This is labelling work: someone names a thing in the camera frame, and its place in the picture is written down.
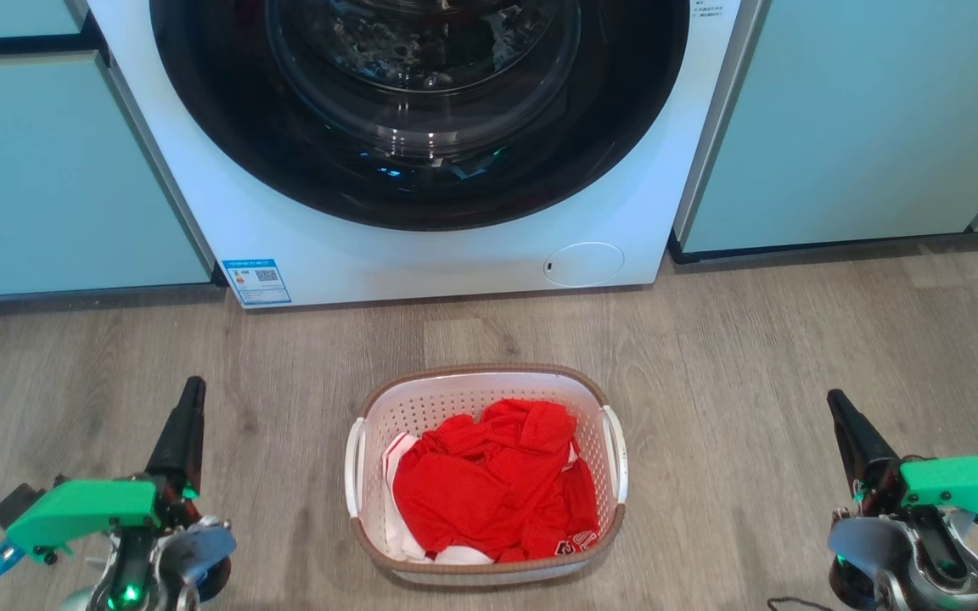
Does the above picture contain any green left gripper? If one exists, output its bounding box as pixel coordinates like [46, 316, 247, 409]
[5, 376, 207, 563]

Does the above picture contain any white front-loading washing machine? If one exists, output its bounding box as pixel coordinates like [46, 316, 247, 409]
[87, 0, 768, 309]

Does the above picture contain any white garment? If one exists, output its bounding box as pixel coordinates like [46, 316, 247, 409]
[382, 433, 494, 566]

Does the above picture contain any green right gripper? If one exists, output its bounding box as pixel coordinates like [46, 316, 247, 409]
[827, 389, 978, 545]

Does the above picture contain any white laundry basket brown rim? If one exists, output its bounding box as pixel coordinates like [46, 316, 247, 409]
[345, 364, 628, 586]

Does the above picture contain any wide pale green cabinet panel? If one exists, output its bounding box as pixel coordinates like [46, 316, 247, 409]
[677, 0, 978, 255]

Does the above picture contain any red mesh garment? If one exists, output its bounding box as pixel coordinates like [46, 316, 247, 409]
[392, 399, 600, 563]

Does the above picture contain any round black washer door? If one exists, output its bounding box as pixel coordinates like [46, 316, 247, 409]
[149, 0, 691, 232]

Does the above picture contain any small pale green cabinet drawer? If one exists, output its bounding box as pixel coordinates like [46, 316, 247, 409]
[0, 0, 91, 42]

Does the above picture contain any round white filter cover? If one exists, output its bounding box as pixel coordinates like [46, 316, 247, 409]
[542, 242, 626, 289]

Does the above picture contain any large pale green cabinet door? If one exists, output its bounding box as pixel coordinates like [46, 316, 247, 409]
[0, 51, 216, 300]

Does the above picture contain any blue energy label sticker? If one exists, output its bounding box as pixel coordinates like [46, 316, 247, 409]
[222, 258, 293, 307]

